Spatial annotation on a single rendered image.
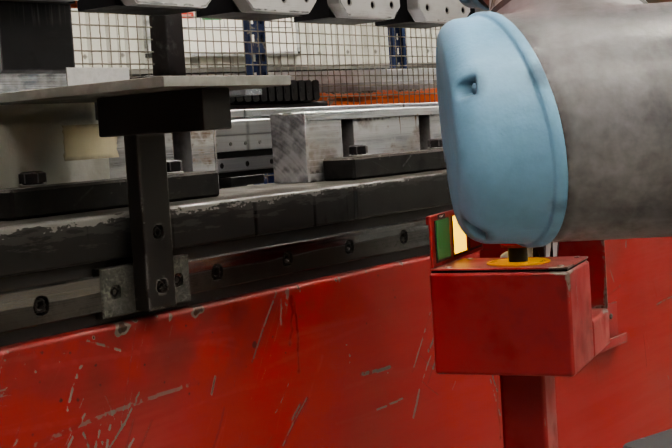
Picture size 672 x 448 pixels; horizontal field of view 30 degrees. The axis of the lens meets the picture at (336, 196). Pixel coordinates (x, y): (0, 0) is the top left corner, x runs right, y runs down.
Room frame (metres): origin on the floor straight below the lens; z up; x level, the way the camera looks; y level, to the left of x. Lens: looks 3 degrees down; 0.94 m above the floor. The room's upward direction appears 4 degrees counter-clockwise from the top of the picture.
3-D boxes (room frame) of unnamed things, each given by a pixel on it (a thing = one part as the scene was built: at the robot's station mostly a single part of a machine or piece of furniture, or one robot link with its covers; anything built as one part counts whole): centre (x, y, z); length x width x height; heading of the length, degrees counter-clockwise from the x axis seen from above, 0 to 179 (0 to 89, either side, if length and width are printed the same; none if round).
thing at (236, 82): (1.26, 0.20, 1.00); 0.26 x 0.18 x 0.01; 53
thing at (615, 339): (2.07, -0.43, 0.59); 0.15 x 0.02 x 0.07; 143
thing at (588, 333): (1.46, -0.21, 0.75); 0.20 x 0.16 x 0.18; 156
